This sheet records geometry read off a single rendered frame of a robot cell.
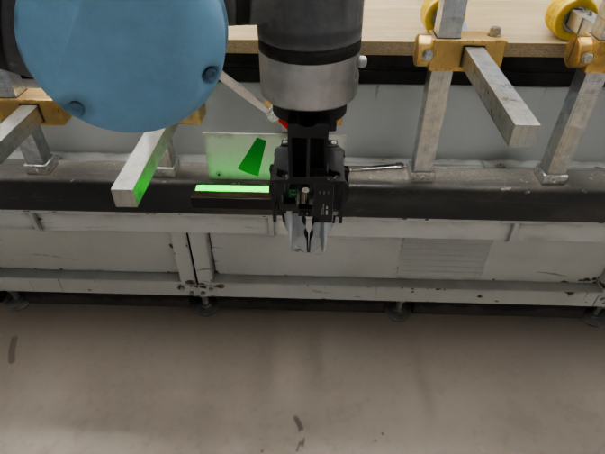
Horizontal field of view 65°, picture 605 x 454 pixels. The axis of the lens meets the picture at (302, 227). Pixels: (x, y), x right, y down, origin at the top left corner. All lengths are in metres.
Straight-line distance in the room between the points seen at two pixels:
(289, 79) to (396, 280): 1.13
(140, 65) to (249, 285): 1.25
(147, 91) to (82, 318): 1.51
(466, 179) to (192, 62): 0.79
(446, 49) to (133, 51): 0.64
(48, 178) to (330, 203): 0.70
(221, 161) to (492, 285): 0.95
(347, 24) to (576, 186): 0.72
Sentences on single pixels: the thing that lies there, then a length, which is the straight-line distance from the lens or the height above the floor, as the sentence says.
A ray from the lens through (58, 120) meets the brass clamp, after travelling 0.97.
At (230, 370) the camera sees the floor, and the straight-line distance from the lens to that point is 1.47.
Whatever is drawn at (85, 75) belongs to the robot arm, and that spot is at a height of 1.14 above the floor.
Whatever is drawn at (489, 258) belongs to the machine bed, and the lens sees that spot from 1.49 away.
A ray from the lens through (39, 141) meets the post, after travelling 1.05.
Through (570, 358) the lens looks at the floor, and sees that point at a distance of 1.69.
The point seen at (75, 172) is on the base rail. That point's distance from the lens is 1.05.
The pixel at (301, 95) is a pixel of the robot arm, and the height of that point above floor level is 1.05.
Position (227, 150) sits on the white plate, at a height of 0.76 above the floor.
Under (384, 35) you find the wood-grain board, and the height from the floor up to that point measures 0.90.
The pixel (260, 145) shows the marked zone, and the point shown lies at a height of 0.78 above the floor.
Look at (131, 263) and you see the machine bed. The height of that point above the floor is 0.21.
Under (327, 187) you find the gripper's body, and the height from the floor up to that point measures 0.96.
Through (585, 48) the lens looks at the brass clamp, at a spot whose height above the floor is 0.96.
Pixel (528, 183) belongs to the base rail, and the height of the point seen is 0.70.
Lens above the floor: 1.22
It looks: 40 degrees down
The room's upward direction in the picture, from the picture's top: straight up
